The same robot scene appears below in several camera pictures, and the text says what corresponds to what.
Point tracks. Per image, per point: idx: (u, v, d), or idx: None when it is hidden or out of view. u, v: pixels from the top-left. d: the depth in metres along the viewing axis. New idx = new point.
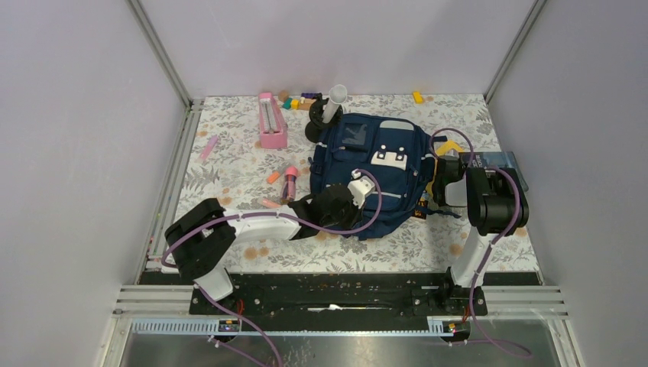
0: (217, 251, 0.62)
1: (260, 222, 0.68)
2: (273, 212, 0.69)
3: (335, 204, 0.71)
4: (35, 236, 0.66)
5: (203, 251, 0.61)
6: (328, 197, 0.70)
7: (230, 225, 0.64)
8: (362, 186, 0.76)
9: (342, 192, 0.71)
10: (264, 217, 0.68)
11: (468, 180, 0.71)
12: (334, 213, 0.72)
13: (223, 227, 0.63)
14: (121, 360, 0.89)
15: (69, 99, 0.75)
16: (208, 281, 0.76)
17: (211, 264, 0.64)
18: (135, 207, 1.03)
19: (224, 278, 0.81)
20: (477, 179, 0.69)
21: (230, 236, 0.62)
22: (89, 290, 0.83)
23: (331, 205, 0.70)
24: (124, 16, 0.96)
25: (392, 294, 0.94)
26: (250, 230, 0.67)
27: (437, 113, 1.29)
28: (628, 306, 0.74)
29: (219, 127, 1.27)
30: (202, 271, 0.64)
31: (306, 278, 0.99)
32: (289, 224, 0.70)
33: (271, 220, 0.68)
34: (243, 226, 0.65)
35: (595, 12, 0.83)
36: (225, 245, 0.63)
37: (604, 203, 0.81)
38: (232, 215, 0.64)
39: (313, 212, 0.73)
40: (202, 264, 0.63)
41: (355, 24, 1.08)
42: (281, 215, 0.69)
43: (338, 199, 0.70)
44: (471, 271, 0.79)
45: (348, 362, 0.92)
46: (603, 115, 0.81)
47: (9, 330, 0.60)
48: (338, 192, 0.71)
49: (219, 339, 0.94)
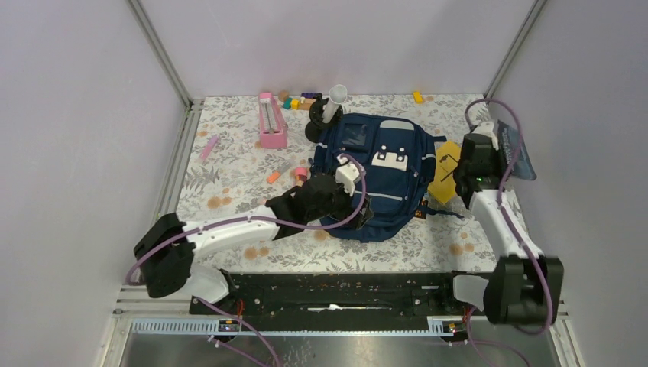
0: (179, 268, 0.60)
1: (226, 231, 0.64)
2: (245, 217, 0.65)
3: (317, 199, 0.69)
4: (35, 235, 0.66)
5: (164, 269, 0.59)
6: (309, 193, 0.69)
7: (190, 241, 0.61)
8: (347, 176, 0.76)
9: (321, 183, 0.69)
10: (234, 225, 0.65)
11: (498, 272, 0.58)
12: (318, 206, 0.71)
13: (183, 244, 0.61)
14: (121, 360, 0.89)
15: (68, 99, 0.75)
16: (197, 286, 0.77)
17: (179, 279, 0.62)
18: (135, 207, 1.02)
19: (215, 282, 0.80)
20: (510, 278, 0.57)
21: (190, 251, 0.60)
22: (89, 290, 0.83)
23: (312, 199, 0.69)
24: (124, 16, 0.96)
25: (392, 293, 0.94)
26: (217, 241, 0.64)
27: (437, 113, 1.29)
28: (628, 306, 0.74)
29: (219, 127, 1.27)
30: (173, 286, 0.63)
31: (306, 278, 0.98)
32: (265, 226, 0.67)
33: (243, 227, 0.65)
34: (207, 239, 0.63)
35: (595, 13, 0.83)
36: (186, 263, 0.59)
37: (604, 202, 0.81)
38: (192, 229, 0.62)
39: (297, 207, 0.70)
40: (168, 281, 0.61)
41: (355, 24, 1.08)
42: (253, 219, 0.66)
43: (319, 193, 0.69)
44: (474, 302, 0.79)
45: (348, 362, 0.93)
46: (604, 115, 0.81)
47: (10, 330, 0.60)
48: (319, 186, 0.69)
49: (219, 339, 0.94)
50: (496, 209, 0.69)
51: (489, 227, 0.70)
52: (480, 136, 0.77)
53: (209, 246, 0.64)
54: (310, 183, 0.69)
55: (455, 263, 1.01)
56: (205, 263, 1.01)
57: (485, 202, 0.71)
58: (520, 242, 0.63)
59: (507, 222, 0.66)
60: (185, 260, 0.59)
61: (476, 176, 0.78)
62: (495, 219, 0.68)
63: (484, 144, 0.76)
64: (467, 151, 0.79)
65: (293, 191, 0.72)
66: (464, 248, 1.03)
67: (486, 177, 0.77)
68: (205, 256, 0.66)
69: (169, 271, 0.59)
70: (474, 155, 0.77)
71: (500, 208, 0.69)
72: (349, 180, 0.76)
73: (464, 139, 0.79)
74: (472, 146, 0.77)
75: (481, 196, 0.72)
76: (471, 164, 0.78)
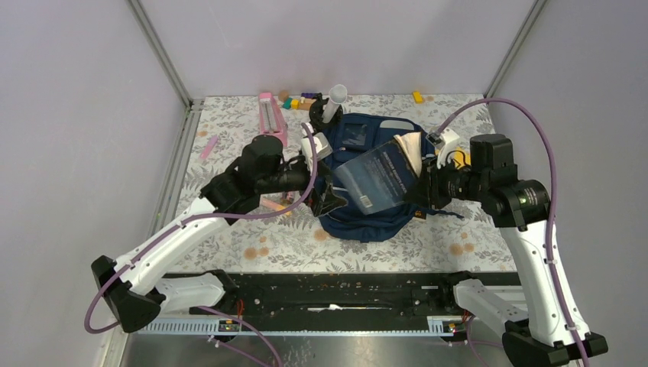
0: (131, 309, 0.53)
1: (160, 253, 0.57)
2: (176, 225, 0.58)
3: (261, 167, 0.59)
4: (35, 235, 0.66)
5: (118, 313, 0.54)
6: (250, 158, 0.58)
7: (125, 280, 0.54)
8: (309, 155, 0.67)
9: (264, 146, 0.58)
10: (166, 241, 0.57)
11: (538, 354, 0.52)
12: (267, 174, 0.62)
13: (120, 285, 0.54)
14: (121, 361, 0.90)
15: (69, 99, 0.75)
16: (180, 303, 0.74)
17: (148, 310, 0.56)
18: (135, 207, 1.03)
19: (199, 295, 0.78)
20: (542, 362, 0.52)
21: (129, 293, 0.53)
22: (89, 290, 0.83)
23: (255, 165, 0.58)
24: (124, 16, 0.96)
25: (392, 293, 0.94)
26: (156, 267, 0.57)
27: (437, 113, 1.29)
28: (628, 306, 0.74)
29: (219, 127, 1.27)
30: (148, 316, 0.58)
31: (306, 278, 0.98)
32: (203, 224, 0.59)
33: (177, 238, 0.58)
34: (143, 270, 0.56)
35: (596, 12, 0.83)
36: (132, 301, 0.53)
37: (604, 202, 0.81)
38: (122, 267, 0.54)
39: (244, 182, 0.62)
40: (137, 317, 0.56)
41: (355, 24, 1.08)
42: (186, 223, 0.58)
43: (264, 157, 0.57)
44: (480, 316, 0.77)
45: (349, 362, 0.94)
46: (605, 115, 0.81)
47: (11, 331, 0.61)
48: (263, 148, 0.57)
49: (219, 339, 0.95)
50: (542, 265, 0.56)
51: (526, 280, 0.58)
52: (494, 138, 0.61)
53: (150, 275, 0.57)
54: (248, 149, 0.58)
55: (455, 262, 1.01)
56: (205, 264, 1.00)
57: (529, 253, 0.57)
58: (568, 319, 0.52)
59: (556, 289, 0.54)
60: (127, 301, 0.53)
61: (511, 190, 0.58)
62: (540, 280, 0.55)
63: (504, 147, 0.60)
64: (484, 158, 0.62)
65: (236, 164, 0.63)
66: (464, 248, 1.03)
67: (526, 192, 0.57)
68: (157, 281, 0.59)
69: (121, 315, 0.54)
70: (494, 161, 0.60)
71: (548, 264, 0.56)
72: (310, 156, 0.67)
73: (481, 144, 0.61)
74: (490, 150, 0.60)
75: (526, 242, 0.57)
76: (496, 173, 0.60)
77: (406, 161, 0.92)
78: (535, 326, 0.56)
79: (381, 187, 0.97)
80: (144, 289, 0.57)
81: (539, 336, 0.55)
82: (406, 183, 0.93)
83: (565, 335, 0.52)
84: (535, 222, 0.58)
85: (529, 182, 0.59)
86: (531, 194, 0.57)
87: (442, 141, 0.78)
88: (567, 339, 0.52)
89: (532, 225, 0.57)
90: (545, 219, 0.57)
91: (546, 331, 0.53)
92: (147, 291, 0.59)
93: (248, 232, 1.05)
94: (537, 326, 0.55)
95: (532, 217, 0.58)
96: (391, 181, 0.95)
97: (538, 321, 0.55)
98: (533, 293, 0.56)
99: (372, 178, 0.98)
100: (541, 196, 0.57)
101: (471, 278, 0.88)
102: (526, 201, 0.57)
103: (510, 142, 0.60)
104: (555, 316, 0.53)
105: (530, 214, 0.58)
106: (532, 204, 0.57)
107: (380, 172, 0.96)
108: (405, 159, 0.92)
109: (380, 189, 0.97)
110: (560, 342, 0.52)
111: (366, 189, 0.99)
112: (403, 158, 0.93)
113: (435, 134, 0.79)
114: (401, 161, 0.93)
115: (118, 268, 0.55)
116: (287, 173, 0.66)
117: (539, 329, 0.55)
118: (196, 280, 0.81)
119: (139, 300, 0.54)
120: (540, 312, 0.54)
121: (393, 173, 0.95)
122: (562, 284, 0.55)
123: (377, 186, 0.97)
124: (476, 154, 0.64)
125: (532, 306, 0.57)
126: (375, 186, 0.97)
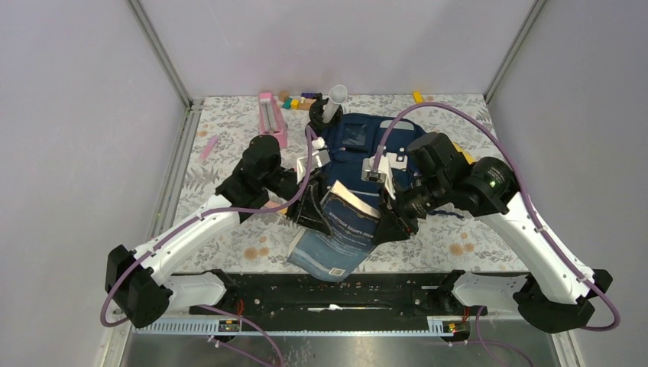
0: (149, 297, 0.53)
1: (180, 241, 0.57)
2: (195, 217, 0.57)
3: (264, 167, 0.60)
4: (36, 234, 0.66)
5: (134, 303, 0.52)
6: (251, 160, 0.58)
7: (145, 267, 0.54)
8: (301, 163, 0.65)
9: (261, 148, 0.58)
10: (188, 232, 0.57)
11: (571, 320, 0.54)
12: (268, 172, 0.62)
13: (140, 271, 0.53)
14: (121, 360, 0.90)
15: (69, 100, 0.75)
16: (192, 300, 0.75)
17: (160, 303, 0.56)
18: (134, 207, 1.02)
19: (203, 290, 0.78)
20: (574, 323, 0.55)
21: (150, 278, 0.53)
22: (89, 289, 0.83)
23: (254, 168, 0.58)
24: (124, 16, 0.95)
25: (391, 293, 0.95)
26: (176, 254, 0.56)
27: (437, 112, 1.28)
28: (628, 308, 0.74)
29: (219, 127, 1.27)
30: (156, 311, 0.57)
31: (306, 278, 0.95)
32: (221, 217, 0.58)
33: (197, 229, 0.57)
34: (163, 258, 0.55)
35: (597, 11, 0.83)
36: (153, 287, 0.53)
37: (606, 202, 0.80)
38: (144, 254, 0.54)
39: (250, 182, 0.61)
40: (148, 311, 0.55)
41: (355, 24, 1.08)
42: (205, 215, 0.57)
43: (263, 159, 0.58)
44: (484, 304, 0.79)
45: (348, 361, 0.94)
46: (607, 114, 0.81)
47: (11, 331, 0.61)
48: (262, 149, 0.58)
49: (219, 339, 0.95)
50: (536, 235, 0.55)
51: (524, 251, 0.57)
52: (429, 138, 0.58)
53: (172, 261, 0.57)
54: (247, 151, 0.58)
55: (455, 262, 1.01)
56: (205, 265, 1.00)
57: (520, 229, 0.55)
58: (576, 274, 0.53)
59: (557, 251, 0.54)
60: (150, 287, 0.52)
61: (478, 177, 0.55)
62: (539, 251, 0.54)
63: (439, 139, 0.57)
64: (426, 160, 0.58)
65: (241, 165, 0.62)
66: (464, 248, 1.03)
67: (492, 173, 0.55)
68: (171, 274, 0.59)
69: (139, 305, 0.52)
70: (443, 157, 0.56)
71: (539, 232, 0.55)
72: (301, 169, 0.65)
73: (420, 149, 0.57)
74: (432, 152, 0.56)
75: (512, 223, 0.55)
76: (449, 169, 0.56)
77: (354, 210, 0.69)
78: (549, 290, 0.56)
79: (346, 250, 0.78)
80: (162, 278, 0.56)
81: (555, 297, 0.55)
82: (370, 229, 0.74)
83: (581, 287, 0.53)
84: (512, 198, 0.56)
85: (483, 164, 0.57)
86: (496, 173, 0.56)
87: (383, 175, 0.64)
88: (582, 291, 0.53)
89: (510, 202, 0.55)
90: (518, 191, 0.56)
91: (564, 293, 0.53)
92: (163, 283, 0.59)
93: (248, 232, 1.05)
94: (553, 290, 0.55)
95: (506, 196, 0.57)
96: (352, 237, 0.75)
97: (552, 285, 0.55)
98: (537, 264, 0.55)
99: (329, 246, 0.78)
100: (505, 171, 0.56)
101: (463, 273, 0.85)
102: (495, 183, 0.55)
103: (442, 135, 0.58)
104: (566, 277, 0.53)
105: (503, 193, 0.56)
106: (501, 182, 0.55)
107: (333, 238, 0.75)
108: (353, 209, 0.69)
109: (345, 251, 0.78)
110: (579, 296, 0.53)
111: (329, 261, 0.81)
112: (351, 210, 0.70)
113: (374, 170, 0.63)
114: (351, 214, 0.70)
115: (138, 256, 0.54)
116: (284, 177, 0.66)
117: (554, 292, 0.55)
118: (196, 277, 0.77)
119: (157, 287, 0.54)
120: (552, 279, 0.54)
121: (349, 229, 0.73)
122: (555, 240, 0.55)
123: (341, 252, 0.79)
124: (419, 161, 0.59)
125: (537, 271, 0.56)
126: (338, 251, 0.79)
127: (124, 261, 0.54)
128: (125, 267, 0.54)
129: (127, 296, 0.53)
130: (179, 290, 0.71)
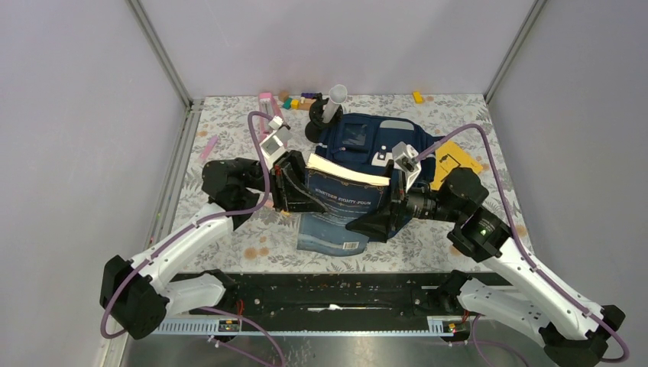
0: (147, 305, 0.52)
1: (176, 249, 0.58)
2: (190, 225, 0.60)
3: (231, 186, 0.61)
4: (36, 233, 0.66)
5: (134, 312, 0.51)
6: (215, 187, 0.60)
7: (144, 276, 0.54)
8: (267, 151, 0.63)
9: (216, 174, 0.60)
10: (185, 239, 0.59)
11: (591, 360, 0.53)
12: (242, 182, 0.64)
13: (139, 280, 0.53)
14: (121, 360, 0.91)
15: (69, 99, 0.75)
16: (186, 305, 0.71)
17: (158, 312, 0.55)
18: (134, 208, 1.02)
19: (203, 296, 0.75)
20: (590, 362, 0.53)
21: (150, 286, 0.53)
22: (89, 289, 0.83)
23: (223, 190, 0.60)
24: (124, 16, 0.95)
25: (392, 293, 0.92)
26: (173, 262, 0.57)
27: (437, 113, 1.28)
28: (626, 308, 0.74)
29: (219, 127, 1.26)
30: (153, 322, 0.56)
31: (306, 278, 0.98)
32: (216, 224, 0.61)
33: (195, 236, 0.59)
34: (162, 265, 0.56)
35: (597, 12, 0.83)
36: (151, 296, 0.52)
37: (607, 203, 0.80)
38: (142, 263, 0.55)
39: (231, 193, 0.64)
40: (146, 321, 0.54)
41: (355, 24, 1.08)
42: (200, 223, 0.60)
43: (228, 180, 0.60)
44: (487, 313, 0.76)
45: (349, 362, 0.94)
46: (606, 115, 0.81)
47: (11, 331, 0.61)
48: (216, 176, 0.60)
49: (219, 339, 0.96)
50: (532, 274, 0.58)
51: (527, 291, 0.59)
52: (474, 187, 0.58)
53: (169, 270, 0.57)
54: (208, 185, 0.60)
55: (455, 263, 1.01)
56: (205, 265, 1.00)
57: (516, 271, 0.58)
58: (581, 308, 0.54)
59: (558, 289, 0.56)
60: (149, 295, 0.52)
61: (473, 228, 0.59)
62: (539, 288, 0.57)
63: (480, 189, 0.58)
64: (458, 202, 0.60)
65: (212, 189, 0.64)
66: None
67: (484, 224, 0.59)
68: (169, 281, 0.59)
69: (139, 313, 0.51)
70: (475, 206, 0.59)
71: (535, 271, 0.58)
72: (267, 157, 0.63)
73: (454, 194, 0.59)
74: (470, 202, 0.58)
75: (507, 265, 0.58)
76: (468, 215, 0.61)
77: (338, 180, 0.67)
78: (562, 329, 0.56)
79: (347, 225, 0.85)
80: (161, 286, 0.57)
81: (570, 335, 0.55)
82: (364, 198, 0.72)
83: (590, 322, 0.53)
84: (504, 242, 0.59)
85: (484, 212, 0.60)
86: (487, 223, 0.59)
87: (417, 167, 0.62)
88: (592, 326, 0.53)
89: (503, 248, 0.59)
90: (510, 236, 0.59)
91: (573, 329, 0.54)
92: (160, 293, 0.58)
93: (248, 232, 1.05)
94: (564, 328, 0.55)
95: (498, 241, 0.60)
96: (349, 208, 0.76)
97: (562, 323, 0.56)
98: (542, 303, 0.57)
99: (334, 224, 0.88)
100: (497, 222, 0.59)
101: (469, 278, 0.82)
102: (485, 232, 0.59)
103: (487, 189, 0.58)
104: (571, 312, 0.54)
105: (496, 238, 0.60)
106: (493, 231, 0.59)
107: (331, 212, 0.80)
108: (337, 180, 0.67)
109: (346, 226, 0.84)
110: (589, 331, 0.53)
111: (338, 235, 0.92)
112: (335, 180, 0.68)
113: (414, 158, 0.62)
114: (336, 186, 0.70)
115: (135, 265, 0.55)
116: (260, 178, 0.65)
117: (566, 329, 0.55)
118: (194, 280, 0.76)
119: (157, 295, 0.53)
120: (558, 316, 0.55)
121: (341, 202, 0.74)
122: (553, 278, 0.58)
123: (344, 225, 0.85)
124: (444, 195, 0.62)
125: (545, 310, 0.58)
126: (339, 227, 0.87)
127: (121, 271, 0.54)
128: (121, 278, 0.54)
129: (124, 308, 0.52)
130: (176, 298, 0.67)
